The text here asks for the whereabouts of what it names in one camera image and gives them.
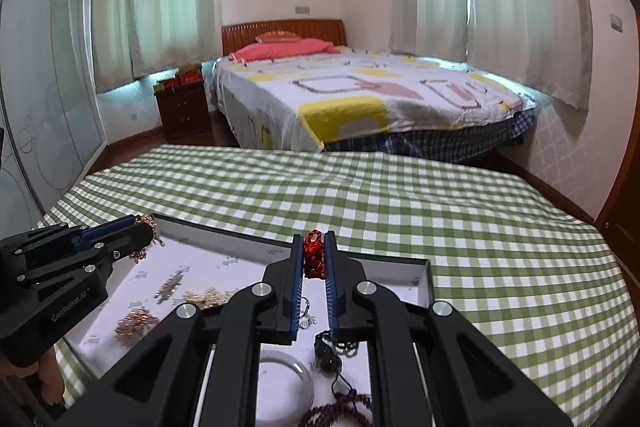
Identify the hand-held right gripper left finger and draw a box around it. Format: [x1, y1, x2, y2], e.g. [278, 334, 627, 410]
[54, 234, 306, 427]

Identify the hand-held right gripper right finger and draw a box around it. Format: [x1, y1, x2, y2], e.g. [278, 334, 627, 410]
[322, 231, 574, 427]

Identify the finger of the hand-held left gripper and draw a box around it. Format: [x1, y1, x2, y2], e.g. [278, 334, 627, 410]
[16, 223, 155, 291]
[0, 214, 139, 281]

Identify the rose gold bead bracelet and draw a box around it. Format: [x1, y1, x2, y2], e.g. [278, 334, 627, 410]
[114, 307, 161, 346]
[131, 214, 166, 264]

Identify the red knotted cord ornament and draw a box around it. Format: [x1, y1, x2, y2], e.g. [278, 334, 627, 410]
[302, 229, 329, 281]

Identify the silver crystal bracelet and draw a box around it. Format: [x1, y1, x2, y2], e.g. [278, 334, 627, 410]
[155, 274, 184, 303]

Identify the dark pendant with cord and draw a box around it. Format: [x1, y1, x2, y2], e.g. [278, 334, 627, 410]
[313, 329, 361, 404]

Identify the dark green shallow box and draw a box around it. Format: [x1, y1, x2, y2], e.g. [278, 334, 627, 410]
[65, 212, 435, 427]

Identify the white jade bangle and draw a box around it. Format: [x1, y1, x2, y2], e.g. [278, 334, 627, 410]
[257, 347, 317, 426]

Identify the cream pearl necklace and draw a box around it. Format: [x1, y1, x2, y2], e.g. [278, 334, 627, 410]
[182, 288, 236, 308]

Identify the person's left hand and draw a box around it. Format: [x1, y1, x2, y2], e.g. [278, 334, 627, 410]
[39, 347, 63, 408]

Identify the green checked tablecloth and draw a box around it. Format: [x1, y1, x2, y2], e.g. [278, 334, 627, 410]
[37, 144, 629, 427]

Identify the dark wooden nightstand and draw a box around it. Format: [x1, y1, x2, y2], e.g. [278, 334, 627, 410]
[154, 79, 212, 144]

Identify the frosted glass wardrobe door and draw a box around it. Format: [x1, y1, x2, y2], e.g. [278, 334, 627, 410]
[0, 0, 109, 233]

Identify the blue plaid bed skirt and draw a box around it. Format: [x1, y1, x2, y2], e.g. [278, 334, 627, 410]
[325, 112, 539, 156]

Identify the patterned white bedspread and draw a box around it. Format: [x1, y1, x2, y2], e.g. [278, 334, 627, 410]
[214, 46, 539, 152]

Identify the pink pillow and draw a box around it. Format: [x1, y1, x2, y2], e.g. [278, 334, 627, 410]
[230, 38, 341, 63]

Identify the orange cushion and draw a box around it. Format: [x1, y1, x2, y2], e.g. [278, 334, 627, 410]
[255, 30, 302, 44]

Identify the wooden bed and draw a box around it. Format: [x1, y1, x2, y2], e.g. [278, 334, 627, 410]
[212, 18, 542, 154]

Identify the dark red bead bracelet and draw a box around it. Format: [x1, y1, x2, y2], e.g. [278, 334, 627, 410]
[299, 389, 374, 427]

